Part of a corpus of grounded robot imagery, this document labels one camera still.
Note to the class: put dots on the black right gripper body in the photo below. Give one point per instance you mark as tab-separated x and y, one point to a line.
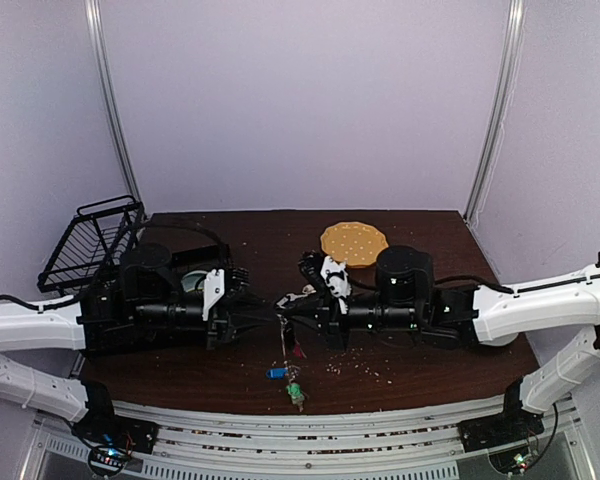
335	320

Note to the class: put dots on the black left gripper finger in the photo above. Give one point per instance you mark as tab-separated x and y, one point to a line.
241	325
253	306

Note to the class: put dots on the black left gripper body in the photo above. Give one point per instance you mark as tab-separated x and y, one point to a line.
216	321

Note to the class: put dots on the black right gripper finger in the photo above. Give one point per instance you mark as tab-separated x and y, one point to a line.
312	324
302	303

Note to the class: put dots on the red tag key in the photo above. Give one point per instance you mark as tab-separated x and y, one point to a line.
298	351

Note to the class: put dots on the blue tag key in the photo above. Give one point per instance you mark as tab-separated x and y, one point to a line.
276	373

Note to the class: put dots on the green tag key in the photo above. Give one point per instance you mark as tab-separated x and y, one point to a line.
296	395

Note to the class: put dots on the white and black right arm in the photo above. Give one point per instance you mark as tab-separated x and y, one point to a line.
456	312

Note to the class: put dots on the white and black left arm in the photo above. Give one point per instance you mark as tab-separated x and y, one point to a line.
146	301

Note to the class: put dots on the patterned plate in stand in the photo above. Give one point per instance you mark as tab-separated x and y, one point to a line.
193	281

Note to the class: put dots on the yellow polka dot plate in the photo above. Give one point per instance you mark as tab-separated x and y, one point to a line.
354	243

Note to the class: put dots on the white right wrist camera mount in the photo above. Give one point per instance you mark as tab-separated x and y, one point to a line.
336	279

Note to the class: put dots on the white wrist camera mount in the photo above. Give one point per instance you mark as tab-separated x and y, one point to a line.
336	279
213	291

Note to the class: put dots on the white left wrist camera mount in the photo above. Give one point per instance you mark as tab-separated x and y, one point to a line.
213	291

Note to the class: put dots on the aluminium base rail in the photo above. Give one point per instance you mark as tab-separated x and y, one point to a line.
419	443

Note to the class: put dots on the black wire dish rack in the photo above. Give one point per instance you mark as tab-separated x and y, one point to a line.
92	245

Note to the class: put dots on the left aluminium corner post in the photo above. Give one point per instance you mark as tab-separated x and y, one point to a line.
98	41

